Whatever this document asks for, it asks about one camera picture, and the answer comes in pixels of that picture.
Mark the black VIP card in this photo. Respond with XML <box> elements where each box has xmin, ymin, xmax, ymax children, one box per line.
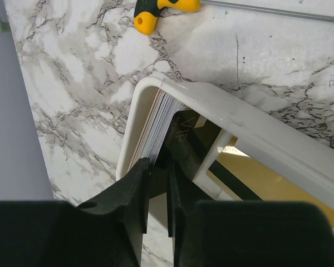
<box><xmin>155</xmin><ymin>109</ymin><xmax>221</xmax><ymax>180</ymax></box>

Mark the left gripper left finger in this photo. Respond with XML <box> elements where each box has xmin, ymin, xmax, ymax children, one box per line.
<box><xmin>77</xmin><ymin>158</ymin><xmax>150</xmax><ymax>266</ymax></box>

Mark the stack of cards in tray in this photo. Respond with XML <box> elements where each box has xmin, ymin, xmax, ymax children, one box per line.
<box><xmin>129</xmin><ymin>89</ymin><xmax>189</xmax><ymax>168</ymax></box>

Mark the gold card lying in tray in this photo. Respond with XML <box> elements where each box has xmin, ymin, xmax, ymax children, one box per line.
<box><xmin>193</xmin><ymin>130</ymin><xmax>334</xmax><ymax>227</ymax></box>

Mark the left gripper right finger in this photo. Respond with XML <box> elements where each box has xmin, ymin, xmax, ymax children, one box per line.
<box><xmin>166</xmin><ymin>161</ymin><xmax>212</xmax><ymax>266</ymax></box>

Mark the yellow black handled screwdriver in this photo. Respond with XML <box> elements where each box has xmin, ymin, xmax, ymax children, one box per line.
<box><xmin>133</xmin><ymin>0</ymin><xmax>334</xmax><ymax>36</ymax></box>

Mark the white rectangular tray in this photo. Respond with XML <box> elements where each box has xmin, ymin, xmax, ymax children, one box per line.
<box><xmin>115</xmin><ymin>76</ymin><xmax>334</xmax><ymax>231</ymax></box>

